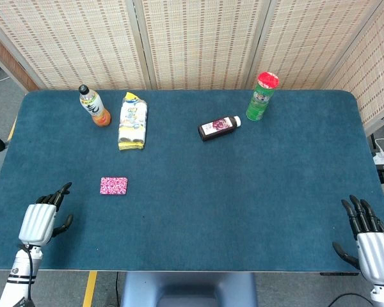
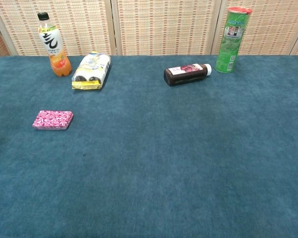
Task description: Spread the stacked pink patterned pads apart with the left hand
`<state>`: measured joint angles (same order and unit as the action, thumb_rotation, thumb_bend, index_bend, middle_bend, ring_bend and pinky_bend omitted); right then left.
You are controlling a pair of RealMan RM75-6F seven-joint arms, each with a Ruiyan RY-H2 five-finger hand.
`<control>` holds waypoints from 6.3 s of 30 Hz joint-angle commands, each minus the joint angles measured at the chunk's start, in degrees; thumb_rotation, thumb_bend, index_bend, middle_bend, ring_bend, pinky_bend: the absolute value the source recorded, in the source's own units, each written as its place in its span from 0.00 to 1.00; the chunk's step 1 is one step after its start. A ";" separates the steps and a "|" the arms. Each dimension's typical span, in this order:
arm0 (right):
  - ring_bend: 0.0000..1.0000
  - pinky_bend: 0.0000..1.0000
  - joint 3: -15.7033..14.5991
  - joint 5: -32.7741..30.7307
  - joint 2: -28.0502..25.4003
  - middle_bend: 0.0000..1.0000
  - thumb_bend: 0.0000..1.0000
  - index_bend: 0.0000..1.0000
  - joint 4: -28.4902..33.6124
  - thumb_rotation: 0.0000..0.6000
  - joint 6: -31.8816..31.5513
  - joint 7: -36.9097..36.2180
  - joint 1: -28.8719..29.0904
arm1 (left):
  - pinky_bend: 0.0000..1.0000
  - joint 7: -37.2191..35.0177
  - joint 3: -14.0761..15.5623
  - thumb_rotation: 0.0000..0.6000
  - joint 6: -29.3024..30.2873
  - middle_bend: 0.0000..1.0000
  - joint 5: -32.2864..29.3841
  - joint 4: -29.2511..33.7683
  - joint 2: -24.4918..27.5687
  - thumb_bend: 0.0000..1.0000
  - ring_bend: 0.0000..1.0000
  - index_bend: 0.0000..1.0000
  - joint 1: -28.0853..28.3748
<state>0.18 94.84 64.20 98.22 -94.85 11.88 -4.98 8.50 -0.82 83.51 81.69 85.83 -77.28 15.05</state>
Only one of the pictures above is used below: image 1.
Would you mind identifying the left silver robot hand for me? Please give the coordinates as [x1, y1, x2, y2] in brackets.
[18, 182, 74, 247]

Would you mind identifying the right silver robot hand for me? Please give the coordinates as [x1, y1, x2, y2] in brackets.
[332, 194, 384, 286]

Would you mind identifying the black desk control panel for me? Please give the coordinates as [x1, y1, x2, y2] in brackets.
[319, 271, 360, 277]

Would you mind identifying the orange drink bottle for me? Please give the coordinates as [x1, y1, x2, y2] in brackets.
[78, 84, 112, 127]

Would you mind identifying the yellow snack package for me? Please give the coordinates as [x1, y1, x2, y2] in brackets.
[117, 91, 148, 152]

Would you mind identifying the woven bamboo screen panel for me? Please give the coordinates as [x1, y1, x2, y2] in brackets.
[134, 0, 271, 91]
[0, 27, 40, 93]
[246, 0, 384, 91]
[0, 0, 148, 91]
[323, 0, 384, 126]

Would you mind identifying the blue felt desk mat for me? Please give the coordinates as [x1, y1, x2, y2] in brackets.
[0, 90, 384, 272]

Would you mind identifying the green chips can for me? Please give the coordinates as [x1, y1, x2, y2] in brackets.
[245, 72, 280, 122]

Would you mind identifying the dark juice bottle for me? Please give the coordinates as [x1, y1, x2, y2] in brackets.
[197, 115, 242, 142]

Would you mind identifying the black floor cable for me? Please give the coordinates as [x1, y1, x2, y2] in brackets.
[326, 292, 376, 307]

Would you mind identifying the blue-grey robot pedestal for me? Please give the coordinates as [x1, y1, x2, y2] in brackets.
[120, 271, 259, 307]

